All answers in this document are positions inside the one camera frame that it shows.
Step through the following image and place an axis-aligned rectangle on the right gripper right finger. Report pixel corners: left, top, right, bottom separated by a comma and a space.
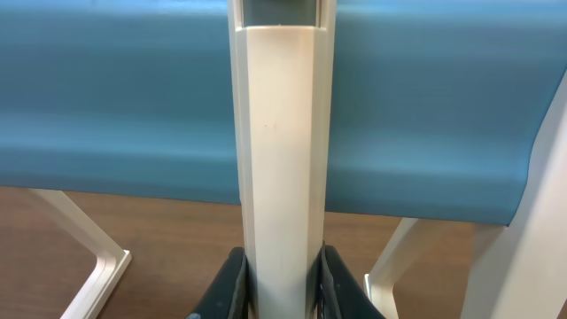
319, 245, 385, 319

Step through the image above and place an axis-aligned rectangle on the white and blue stand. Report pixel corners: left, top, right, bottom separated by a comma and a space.
0, 0, 567, 319

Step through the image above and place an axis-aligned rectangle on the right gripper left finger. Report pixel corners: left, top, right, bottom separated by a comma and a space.
186, 246, 249, 319

